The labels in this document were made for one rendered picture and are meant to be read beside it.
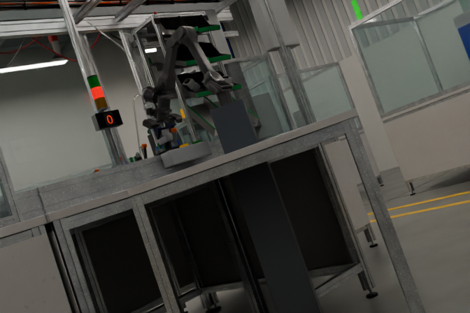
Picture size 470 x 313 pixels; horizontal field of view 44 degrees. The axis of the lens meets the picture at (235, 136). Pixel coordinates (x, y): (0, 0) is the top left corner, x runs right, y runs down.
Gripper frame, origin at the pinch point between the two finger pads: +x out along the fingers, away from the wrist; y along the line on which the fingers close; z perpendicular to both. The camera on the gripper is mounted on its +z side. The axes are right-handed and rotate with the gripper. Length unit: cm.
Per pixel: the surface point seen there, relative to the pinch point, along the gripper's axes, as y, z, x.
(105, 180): 46, -25, 2
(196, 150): 5.6, -29.8, -2.7
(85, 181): 54, -23, 1
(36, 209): 74, -26, 5
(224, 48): -120, 85, -8
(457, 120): -393, 23, 74
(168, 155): 18.9, -27.9, -2.9
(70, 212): 67, -36, 4
